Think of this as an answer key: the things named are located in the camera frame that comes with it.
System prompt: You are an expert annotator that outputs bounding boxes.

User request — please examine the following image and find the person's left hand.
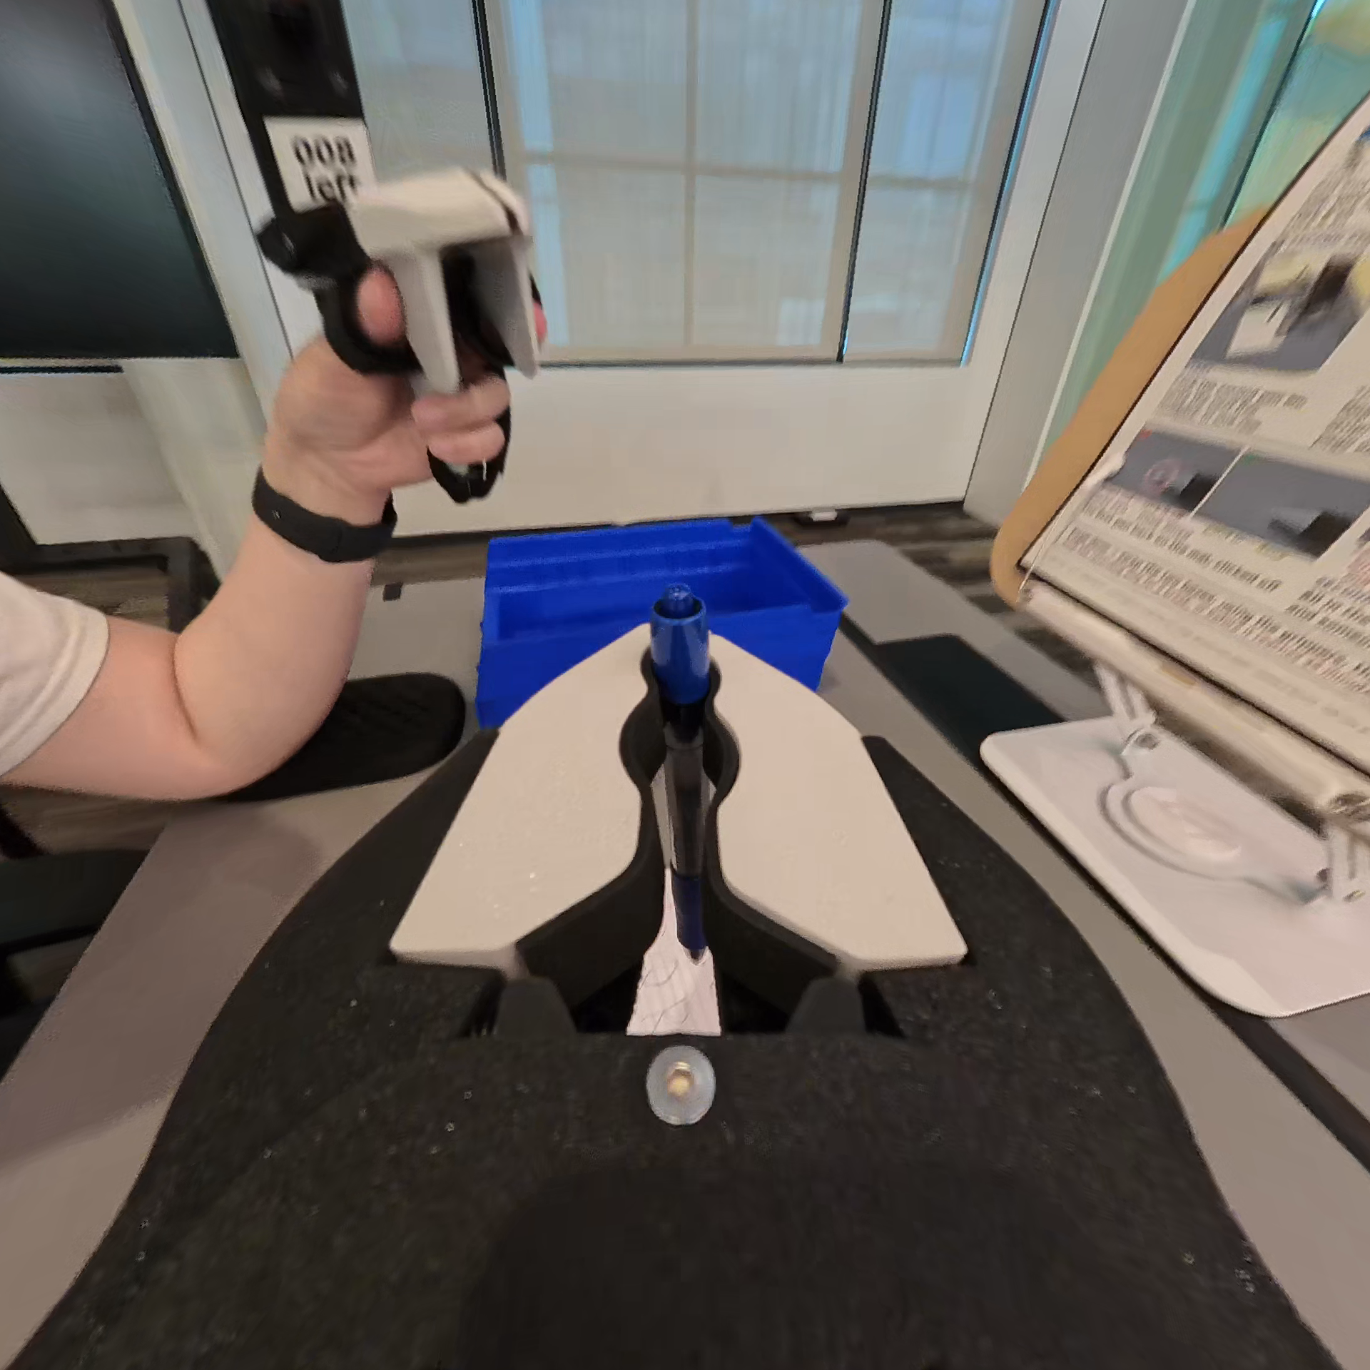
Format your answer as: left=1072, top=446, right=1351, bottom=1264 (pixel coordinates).
left=259, top=266, right=550, bottom=521

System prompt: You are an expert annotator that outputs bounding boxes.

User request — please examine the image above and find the white book stand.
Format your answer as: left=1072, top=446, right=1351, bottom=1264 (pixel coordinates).
left=979, top=583, right=1370, bottom=1021

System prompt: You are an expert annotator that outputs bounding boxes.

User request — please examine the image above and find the large paned window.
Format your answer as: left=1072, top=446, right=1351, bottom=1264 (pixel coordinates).
left=341, top=0, right=1055, bottom=367

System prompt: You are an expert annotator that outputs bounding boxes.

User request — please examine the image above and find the white document stand with paper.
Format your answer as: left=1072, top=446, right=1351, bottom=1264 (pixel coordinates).
left=1021, top=97, right=1370, bottom=775

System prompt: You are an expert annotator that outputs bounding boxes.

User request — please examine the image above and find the person's left forearm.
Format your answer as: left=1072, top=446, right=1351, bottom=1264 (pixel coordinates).
left=5, top=512, right=393, bottom=804

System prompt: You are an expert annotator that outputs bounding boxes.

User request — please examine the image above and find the white lined notepad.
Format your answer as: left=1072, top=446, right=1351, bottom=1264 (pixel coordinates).
left=626, top=870, right=726, bottom=1038

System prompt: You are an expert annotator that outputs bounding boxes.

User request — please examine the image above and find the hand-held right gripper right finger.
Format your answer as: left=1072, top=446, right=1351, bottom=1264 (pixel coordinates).
left=706, top=630, right=971, bottom=1031

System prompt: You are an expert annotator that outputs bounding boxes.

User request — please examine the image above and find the blue plastic bin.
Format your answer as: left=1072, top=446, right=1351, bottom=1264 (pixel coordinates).
left=476, top=517, right=850, bottom=731

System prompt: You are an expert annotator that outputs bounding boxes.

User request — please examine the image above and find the black computer monitor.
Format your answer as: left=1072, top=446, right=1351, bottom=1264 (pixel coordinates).
left=0, top=0, right=240, bottom=377

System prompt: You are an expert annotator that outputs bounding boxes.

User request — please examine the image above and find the black wristband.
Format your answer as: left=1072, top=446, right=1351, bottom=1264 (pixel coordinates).
left=251, top=468, right=400, bottom=566

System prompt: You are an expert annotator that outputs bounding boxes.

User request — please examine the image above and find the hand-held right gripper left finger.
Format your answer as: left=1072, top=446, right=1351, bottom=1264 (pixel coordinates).
left=388, top=623, right=670, bottom=1033

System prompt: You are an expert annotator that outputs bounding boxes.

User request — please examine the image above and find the brown clipboard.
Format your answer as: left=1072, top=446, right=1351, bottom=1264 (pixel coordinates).
left=990, top=206, right=1302, bottom=605

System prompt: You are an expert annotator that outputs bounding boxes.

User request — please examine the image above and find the blue retractable pen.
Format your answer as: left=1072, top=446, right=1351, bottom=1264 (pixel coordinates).
left=649, top=583, right=716, bottom=959

